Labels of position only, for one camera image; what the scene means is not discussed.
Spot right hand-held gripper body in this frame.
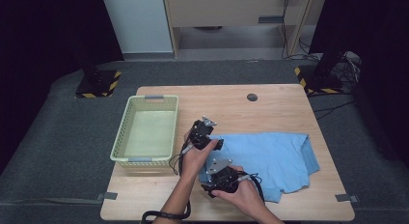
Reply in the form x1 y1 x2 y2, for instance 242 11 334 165
201 158 251 194

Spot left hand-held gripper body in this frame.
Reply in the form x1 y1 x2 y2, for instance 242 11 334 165
187 116 218 152

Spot light blue shirt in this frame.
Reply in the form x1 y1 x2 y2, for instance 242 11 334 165
198 131 321 205

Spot green plastic basket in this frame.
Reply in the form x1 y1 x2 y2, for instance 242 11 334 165
109 95 179 169

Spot person's right hand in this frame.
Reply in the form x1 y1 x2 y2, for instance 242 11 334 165
210 165 262 216

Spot person's left hand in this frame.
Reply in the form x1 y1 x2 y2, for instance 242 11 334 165
178 130 220 182

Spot grey tape strip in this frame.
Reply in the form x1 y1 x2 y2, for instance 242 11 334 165
335 193 360 204
95 191 119 202

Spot black stand with striped base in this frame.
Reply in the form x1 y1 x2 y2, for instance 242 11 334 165
293 49 345 96
73 40 123 99

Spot beige wooden desk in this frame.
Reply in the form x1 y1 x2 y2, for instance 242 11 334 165
162 0 317 58

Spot white panel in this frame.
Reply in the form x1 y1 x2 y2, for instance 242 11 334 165
100 0 175 54

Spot dark curtain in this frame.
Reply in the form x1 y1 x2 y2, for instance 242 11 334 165
0 0 125 174
308 0 409 170

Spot right hand-held gripper cable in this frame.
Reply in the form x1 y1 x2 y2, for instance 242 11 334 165
236 173 266 203

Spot hand-held gripper cable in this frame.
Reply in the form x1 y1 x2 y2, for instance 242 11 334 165
236 173 266 203
140 143 194 224

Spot left hand-held gripper cable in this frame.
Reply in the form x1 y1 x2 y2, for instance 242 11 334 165
140 143 194 224

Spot black floor cable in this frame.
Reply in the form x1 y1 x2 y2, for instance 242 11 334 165
313 99 357 121

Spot black hanging cables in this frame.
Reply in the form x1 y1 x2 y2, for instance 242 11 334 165
280 0 321 63

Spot grey drawer handle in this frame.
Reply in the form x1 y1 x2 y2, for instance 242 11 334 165
258 15 285 24

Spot tangle of cables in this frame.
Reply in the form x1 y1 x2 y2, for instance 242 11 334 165
334 50 363 87

